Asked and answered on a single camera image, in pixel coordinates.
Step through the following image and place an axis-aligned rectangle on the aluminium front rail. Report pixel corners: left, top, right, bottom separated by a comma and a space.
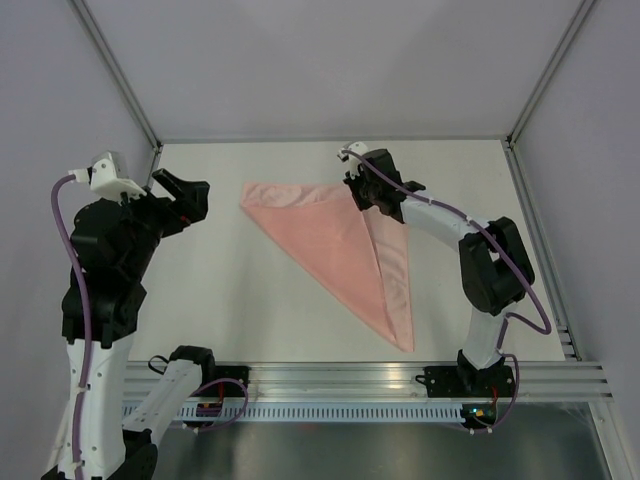
119, 362, 614, 404

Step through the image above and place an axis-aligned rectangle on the aluminium right corner post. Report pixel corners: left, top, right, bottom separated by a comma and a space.
503, 0, 599, 149

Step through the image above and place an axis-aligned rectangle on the white slotted cable duct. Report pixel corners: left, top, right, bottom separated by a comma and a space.
122, 403, 464, 422

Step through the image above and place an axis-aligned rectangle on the aluminium left corner post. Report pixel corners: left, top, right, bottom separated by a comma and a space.
69, 0, 164, 151

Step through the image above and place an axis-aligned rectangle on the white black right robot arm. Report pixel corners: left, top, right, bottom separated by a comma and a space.
338, 143, 535, 398

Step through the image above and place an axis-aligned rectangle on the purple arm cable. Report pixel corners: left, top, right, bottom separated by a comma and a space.
50, 174, 250, 469
344, 149, 552, 436

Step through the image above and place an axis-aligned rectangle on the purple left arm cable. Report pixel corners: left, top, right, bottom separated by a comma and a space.
50, 174, 250, 469

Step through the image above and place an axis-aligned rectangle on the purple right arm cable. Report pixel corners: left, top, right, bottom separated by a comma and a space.
344, 149, 552, 436

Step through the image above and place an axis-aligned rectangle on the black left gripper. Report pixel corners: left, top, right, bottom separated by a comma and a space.
111, 166, 210, 276

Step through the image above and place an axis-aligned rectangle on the pink cloth napkin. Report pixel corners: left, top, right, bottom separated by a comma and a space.
240, 182, 415, 353

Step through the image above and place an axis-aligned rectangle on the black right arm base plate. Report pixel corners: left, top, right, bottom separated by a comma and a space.
414, 364, 516, 399

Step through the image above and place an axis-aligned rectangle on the aluminium right side rail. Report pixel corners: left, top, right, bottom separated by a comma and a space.
501, 139, 583, 361

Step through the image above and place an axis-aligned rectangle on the aluminium corner post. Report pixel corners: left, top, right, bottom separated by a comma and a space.
69, 0, 164, 151
503, 0, 599, 149

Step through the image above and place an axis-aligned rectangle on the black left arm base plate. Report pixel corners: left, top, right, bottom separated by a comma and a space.
213, 365, 251, 399

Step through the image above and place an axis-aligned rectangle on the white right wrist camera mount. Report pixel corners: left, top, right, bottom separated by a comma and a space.
337, 141, 369, 184

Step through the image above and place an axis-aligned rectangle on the aluminium rail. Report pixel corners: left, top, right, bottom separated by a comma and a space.
119, 362, 614, 404
501, 139, 583, 361

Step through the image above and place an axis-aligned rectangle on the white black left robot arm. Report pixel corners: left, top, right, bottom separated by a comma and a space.
43, 169, 218, 479

